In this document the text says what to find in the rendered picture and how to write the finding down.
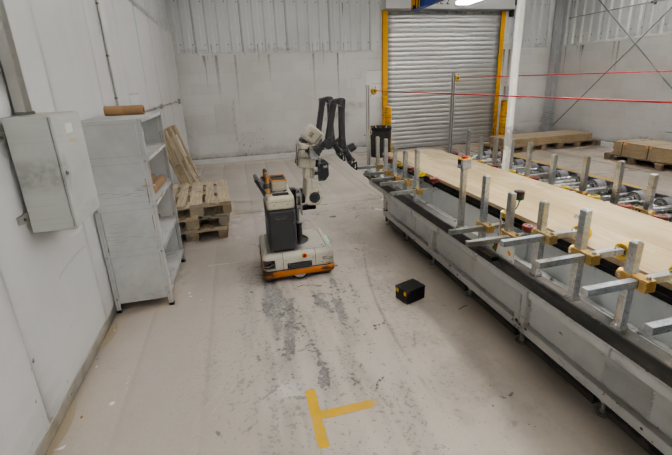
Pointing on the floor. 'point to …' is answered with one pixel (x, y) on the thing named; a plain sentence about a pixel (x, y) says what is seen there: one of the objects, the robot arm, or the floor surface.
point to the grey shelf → (134, 206)
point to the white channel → (514, 30)
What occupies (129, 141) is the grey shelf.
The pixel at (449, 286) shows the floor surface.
